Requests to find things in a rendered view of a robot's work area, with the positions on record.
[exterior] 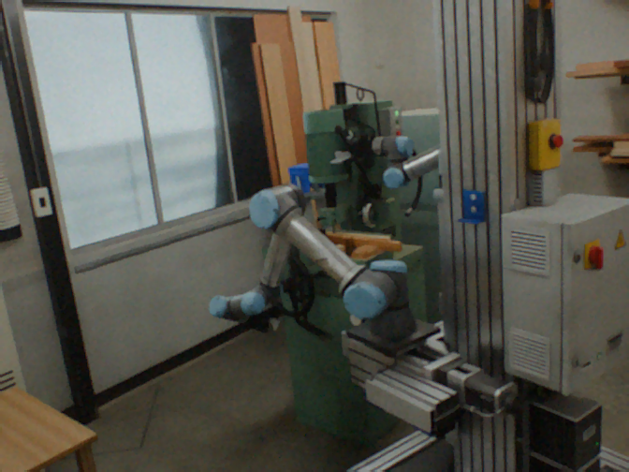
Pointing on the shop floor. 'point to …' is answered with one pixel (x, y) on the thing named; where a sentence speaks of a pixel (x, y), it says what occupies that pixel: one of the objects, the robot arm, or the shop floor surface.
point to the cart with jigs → (39, 435)
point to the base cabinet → (337, 369)
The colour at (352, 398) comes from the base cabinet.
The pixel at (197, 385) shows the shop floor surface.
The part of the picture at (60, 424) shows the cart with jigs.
